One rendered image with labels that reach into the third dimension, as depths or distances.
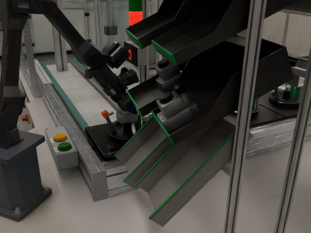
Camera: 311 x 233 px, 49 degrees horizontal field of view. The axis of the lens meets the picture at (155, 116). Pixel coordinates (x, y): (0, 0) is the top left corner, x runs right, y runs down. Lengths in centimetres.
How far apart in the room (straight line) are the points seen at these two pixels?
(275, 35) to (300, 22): 64
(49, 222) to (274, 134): 85
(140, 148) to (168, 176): 17
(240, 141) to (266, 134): 64
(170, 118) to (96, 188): 43
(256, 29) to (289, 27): 590
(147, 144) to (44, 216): 36
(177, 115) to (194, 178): 14
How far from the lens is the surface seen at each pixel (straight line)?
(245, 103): 66
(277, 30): 674
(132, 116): 115
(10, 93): 95
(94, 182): 103
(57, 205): 108
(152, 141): 94
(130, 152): 97
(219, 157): 73
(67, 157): 114
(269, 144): 136
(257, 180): 120
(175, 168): 84
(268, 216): 106
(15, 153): 96
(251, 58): 63
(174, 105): 68
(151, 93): 87
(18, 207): 105
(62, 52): 213
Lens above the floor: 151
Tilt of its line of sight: 24 degrees down
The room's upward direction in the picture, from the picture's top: 1 degrees clockwise
